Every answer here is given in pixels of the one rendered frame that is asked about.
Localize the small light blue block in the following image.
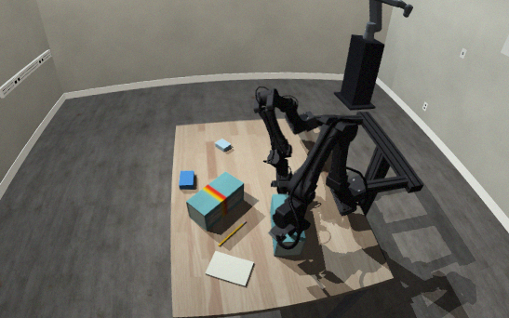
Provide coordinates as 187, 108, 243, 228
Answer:
215, 139, 231, 152

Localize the blue flat box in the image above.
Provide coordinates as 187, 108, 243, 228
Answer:
179, 170, 194, 190

